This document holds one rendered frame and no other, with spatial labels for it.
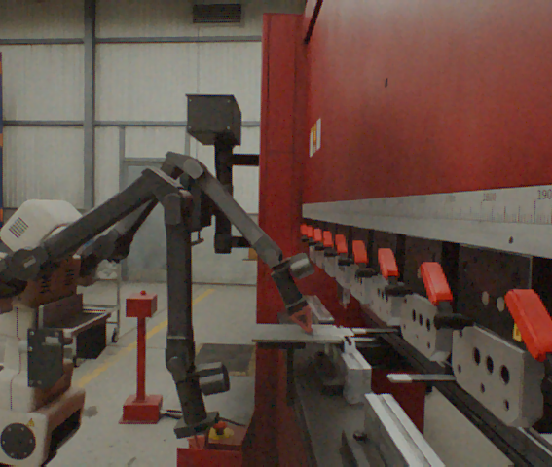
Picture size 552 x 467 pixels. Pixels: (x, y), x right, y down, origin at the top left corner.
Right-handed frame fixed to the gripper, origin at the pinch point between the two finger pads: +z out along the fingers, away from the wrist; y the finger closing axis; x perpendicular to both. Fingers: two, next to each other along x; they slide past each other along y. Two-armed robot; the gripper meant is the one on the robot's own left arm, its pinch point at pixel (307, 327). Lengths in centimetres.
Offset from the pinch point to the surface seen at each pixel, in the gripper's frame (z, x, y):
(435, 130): -38, -29, -80
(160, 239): -66, 174, 726
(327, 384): 12.0, 1.9, -17.7
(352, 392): 14.4, -3.2, -23.7
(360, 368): 9.9, -7.9, -23.0
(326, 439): 12.6, 6.7, -43.0
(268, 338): -4.1, 11.5, -6.9
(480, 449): 145, -57, 125
